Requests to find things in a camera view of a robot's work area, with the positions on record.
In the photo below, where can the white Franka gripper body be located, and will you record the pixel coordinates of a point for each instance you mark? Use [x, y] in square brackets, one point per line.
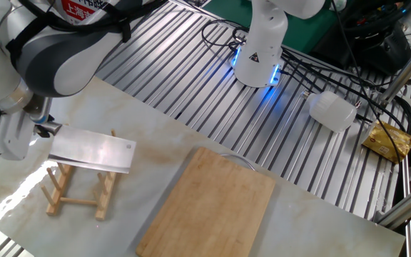
[13, 139]

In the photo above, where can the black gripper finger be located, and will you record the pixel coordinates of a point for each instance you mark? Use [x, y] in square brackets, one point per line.
[41, 131]

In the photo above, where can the steel cleaver knife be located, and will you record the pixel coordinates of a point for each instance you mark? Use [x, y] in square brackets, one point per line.
[91, 150]

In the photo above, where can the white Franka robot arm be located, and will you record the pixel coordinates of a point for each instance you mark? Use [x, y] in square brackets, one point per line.
[66, 68]

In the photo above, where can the wooden peg rack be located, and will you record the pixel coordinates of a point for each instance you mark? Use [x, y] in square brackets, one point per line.
[57, 194]

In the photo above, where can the marble pattern table mat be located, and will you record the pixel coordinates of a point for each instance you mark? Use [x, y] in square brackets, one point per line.
[155, 135]

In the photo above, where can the red and white sign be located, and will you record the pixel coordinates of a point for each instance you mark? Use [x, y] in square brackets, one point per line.
[78, 12]

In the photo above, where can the wooden cutting board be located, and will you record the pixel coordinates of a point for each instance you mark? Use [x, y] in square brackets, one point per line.
[212, 207]

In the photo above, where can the green mat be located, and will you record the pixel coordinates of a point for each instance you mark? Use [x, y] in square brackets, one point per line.
[305, 32]

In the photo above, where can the white LED bulb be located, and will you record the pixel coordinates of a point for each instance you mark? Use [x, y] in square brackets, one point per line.
[330, 110]

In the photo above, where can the gold foil packet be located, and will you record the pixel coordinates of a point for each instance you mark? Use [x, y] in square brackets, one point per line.
[387, 142]

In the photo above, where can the black equipment bag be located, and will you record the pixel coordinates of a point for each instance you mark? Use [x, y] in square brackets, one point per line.
[387, 50]

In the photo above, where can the aluminium frame post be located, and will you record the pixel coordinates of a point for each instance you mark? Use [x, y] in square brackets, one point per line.
[405, 71]

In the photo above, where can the aluminium frame bar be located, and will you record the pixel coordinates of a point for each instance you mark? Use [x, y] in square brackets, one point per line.
[405, 207]

